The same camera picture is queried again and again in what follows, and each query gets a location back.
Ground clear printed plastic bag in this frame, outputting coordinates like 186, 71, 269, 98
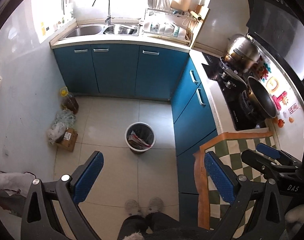
127, 131, 153, 150

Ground blue kitchen base cabinets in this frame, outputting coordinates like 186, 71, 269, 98
53, 43, 217, 226

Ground white round trash bin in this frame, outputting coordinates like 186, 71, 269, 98
125, 122, 156, 155

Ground chrome kitchen faucet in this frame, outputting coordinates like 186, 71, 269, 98
91, 0, 113, 27

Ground small red tomato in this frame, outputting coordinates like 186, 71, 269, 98
277, 119, 284, 128

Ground green white checkered tablecloth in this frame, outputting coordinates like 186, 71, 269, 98
193, 132, 277, 229

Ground black wok pan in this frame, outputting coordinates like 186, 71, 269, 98
239, 76, 277, 121

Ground white cloth at left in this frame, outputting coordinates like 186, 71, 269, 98
0, 172, 36, 197

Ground black gas stove top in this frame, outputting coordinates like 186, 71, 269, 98
202, 53, 267, 131

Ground brown cardboard box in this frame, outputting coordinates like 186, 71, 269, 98
55, 128, 78, 152

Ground left grey slipper shoe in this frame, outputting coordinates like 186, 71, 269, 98
125, 199, 142, 216

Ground grey slipper shoe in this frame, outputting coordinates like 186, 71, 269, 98
147, 197, 164, 215
125, 199, 142, 216

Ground white plastic bag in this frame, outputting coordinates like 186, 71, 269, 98
46, 122, 66, 145

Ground stainless steel stock pot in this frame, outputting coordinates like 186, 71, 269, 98
223, 34, 260, 73

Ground green vegetables in plastic bag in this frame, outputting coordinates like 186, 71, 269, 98
54, 109, 76, 128

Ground right grey slipper shoe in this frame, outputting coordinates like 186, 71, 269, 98
147, 197, 164, 215

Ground cooking oil bottle yellow cap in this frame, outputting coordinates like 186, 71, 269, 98
59, 87, 79, 114

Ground black range hood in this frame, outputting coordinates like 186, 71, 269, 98
248, 0, 304, 87

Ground metal dish drying rack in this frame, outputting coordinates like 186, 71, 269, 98
142, 0, 196, 44

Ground stainless steel double sink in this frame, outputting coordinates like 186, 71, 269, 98
60, 23, 140, 40

